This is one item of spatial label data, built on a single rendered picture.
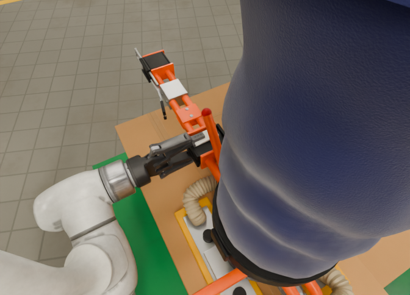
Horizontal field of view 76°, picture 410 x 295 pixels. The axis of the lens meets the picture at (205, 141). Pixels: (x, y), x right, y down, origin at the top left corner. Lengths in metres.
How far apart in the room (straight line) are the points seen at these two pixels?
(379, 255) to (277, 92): 1.17
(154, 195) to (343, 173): 0.64
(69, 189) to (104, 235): 0.12
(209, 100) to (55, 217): 1.08
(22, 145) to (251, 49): 2.28
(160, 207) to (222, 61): 2.07
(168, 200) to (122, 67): 2.07
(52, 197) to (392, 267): 1.17
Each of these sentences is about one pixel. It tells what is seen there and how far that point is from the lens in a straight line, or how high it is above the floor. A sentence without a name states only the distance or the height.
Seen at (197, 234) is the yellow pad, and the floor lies 0.97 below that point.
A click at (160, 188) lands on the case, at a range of 0.77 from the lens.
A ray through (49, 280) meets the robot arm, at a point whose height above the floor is 1.18.
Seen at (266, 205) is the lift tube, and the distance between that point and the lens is 0.26.
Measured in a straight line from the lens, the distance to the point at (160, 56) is 0.90.
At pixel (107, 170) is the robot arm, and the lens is 0.63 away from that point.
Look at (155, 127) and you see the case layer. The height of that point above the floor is 0.54.
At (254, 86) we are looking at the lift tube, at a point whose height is 1.51.
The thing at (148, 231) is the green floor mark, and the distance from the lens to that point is 1.74.
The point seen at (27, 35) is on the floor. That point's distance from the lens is 3.53.
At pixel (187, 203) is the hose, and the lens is 0.67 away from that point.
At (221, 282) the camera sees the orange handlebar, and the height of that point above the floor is 1.08.
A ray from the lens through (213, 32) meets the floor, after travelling 3.04.
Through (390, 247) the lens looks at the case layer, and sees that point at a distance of 1.34.
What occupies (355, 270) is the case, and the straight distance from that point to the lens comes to 0.79.
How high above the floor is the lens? 1.64
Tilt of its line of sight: 55 degrees down
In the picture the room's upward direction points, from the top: straight up
